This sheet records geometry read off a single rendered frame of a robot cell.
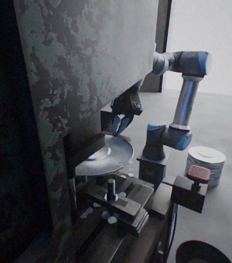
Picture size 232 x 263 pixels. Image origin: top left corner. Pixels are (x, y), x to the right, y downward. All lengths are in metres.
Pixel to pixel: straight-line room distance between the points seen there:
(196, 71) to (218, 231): 1.03
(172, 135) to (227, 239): 0.76
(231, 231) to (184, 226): 0.29
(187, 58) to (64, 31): 0.93
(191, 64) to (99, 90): 0.85
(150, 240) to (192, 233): 0.91
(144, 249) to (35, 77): 0.51
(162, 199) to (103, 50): 0.54
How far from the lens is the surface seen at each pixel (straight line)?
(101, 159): 0.62
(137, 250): 0.61
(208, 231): 1.57
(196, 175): 0.64
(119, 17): 0.35
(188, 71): 1.12
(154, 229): 0.65
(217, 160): 1.84
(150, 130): 1.20
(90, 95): 0.29
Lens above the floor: 1.11
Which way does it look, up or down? 24 degrees down
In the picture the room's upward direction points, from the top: straight up
